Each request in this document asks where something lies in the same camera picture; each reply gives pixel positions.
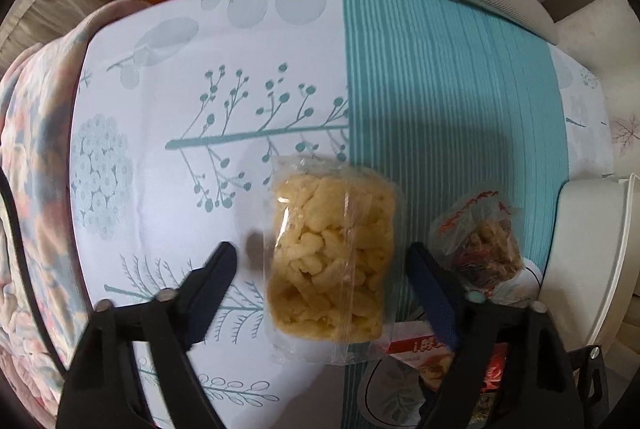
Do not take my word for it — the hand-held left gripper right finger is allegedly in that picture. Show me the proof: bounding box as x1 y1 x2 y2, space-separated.
406 243 586 429

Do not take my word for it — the floral pink blanket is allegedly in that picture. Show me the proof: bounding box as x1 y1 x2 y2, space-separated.
0 0 146 427

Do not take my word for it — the white plastic container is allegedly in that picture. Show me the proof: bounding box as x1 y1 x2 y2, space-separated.
536 173 640 362

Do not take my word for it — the clear packet of yellow cake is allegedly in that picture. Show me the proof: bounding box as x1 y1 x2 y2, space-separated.
260 154 407 366

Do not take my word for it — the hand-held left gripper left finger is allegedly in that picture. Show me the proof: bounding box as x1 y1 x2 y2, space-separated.
55 241 238 429

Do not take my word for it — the leaf print tablecloth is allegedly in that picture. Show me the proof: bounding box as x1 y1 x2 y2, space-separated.
67 0 618 429

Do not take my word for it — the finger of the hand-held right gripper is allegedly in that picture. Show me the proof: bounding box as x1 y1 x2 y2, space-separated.
567 344 607 412

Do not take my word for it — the small clear red-trimmed snack packet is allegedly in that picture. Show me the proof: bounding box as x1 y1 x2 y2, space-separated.
430 182 526 302

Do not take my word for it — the black cable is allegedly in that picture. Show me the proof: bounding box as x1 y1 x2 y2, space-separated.
0 169 68 362

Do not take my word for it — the red and white snack packet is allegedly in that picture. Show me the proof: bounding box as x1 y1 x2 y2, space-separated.
382 321 512 410

